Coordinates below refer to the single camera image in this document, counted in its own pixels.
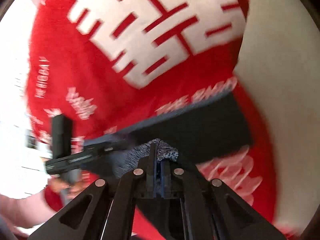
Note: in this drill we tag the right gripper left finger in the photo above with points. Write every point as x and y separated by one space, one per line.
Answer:
146 183

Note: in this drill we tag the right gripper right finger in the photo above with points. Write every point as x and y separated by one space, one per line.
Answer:
170 184

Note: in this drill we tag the black pants with grey waistband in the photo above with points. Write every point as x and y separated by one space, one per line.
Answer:
199 132

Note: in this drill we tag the person's left hand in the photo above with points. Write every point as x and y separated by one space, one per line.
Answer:
57 185

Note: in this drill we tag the red blanket with white print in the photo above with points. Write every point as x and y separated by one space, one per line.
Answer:
109 64

